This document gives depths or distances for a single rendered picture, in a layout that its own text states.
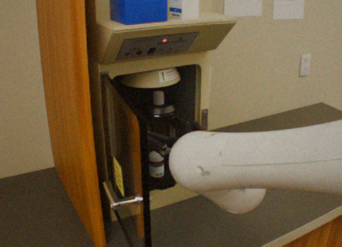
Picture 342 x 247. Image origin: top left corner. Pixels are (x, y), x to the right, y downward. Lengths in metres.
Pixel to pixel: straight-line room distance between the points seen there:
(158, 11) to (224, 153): 0.37
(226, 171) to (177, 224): 0.54
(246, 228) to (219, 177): 0.52
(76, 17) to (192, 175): 0.39
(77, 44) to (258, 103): 1.20
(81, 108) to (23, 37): 0.53
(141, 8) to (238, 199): 0.43
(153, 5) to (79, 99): 0.25
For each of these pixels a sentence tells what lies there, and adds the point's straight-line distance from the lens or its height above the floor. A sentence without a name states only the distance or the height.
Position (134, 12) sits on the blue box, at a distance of 0.80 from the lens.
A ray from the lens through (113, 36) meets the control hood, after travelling 0.80.
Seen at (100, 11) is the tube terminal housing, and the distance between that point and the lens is 0.89.
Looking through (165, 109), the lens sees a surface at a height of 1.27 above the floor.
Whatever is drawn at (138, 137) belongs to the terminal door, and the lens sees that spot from 0.64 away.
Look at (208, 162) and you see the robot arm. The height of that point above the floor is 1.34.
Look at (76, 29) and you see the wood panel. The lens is 0.79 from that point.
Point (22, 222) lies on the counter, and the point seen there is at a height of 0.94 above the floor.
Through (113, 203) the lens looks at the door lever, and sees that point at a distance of 0.74.
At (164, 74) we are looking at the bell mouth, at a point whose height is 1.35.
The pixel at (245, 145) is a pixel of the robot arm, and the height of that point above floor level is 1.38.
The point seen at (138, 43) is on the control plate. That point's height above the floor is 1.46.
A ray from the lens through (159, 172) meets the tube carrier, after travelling 1.05.
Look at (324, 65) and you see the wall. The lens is 2.13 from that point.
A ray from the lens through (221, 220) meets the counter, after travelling 1.12.
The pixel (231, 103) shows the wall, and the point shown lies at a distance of 1.73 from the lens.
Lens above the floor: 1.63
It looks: 23 degrees down
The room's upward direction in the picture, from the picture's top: straight up
